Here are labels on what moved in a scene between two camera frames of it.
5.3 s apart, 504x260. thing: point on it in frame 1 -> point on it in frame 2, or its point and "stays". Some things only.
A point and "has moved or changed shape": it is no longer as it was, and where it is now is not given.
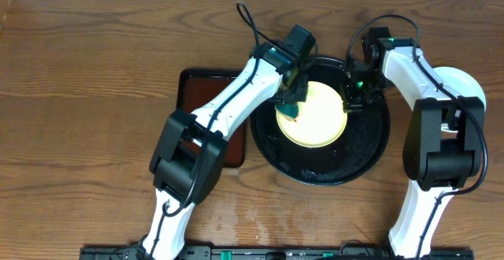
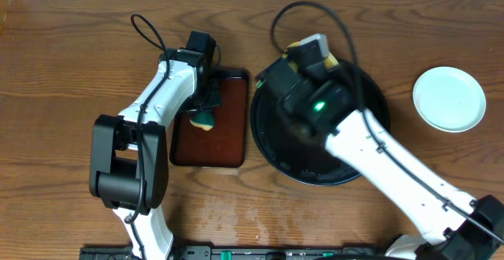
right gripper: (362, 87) -> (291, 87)
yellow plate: (321, 120) has moved or changed shape
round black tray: (357, 148) stays
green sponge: (290, 110) has moved or changed shape
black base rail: (276, 253) stays
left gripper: (295, 93) -> (213, 95)
